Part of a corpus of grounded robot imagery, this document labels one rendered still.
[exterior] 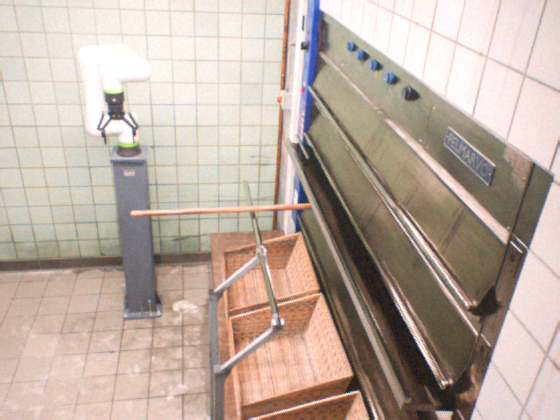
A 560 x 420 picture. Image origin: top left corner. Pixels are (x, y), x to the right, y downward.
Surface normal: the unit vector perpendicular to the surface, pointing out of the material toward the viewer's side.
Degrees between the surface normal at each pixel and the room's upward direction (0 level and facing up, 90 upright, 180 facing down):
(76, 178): 90
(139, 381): 0
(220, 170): 90
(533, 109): 90
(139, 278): 90
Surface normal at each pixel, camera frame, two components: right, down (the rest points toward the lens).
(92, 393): 0.05, -0.87
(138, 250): 0.17, 0.49
